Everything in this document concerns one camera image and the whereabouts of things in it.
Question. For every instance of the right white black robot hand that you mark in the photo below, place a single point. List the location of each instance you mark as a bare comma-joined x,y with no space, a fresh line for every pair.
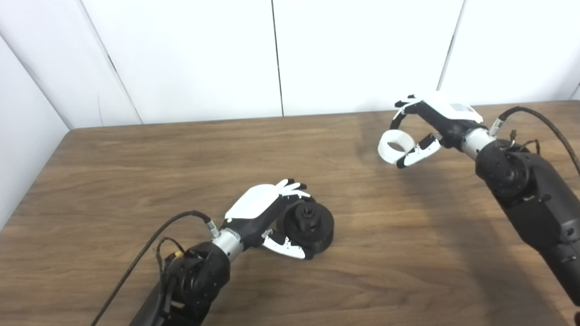
448,117

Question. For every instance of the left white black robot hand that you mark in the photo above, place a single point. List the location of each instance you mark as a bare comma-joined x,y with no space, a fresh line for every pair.
258,203

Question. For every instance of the round black part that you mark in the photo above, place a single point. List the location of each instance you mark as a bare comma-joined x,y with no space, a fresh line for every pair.
312,231

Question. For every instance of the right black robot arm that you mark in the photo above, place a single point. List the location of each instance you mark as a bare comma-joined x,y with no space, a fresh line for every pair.
534,194

